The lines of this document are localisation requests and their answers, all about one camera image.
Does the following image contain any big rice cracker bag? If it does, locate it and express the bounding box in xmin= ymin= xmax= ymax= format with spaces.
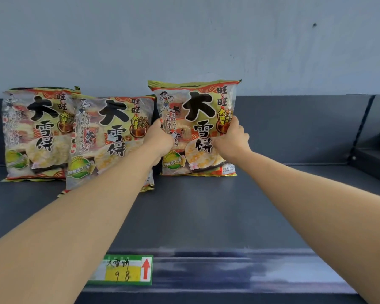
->
xmin=57 ymin=94 xmax=156 ymax=197
xmin=1 ymin=86 xmax=81 ymax=183
xmin=147 ymin=79 xmax=242 ymax=177

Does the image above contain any person's right hand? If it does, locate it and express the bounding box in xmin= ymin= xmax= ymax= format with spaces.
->
xmin=212 ymin=116 xmax=252 ymax=164

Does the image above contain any person's left forearm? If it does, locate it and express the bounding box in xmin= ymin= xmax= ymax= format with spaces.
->
xmin=0 ymin=145 xmax=159 ymax=304

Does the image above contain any person's right forearm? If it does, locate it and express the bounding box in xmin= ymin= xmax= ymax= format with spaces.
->
xmin=237 ymin=152 xmax=380 ymax=304

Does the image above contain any person's left hand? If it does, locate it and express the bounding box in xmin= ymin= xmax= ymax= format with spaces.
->
xmin=142 ymin=119 xmax=174 ymax=167

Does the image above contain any yellow green price label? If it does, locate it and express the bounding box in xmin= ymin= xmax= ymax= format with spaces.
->
xmin=87 ymin=255 xmax=154 ymax=286

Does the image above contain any dark grey metal shelf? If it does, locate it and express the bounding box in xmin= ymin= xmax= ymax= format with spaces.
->
xmin=348 ymin=94 xmax=380 ymax=200
xmin=0 ymin=95 xmax=376 ymax=304

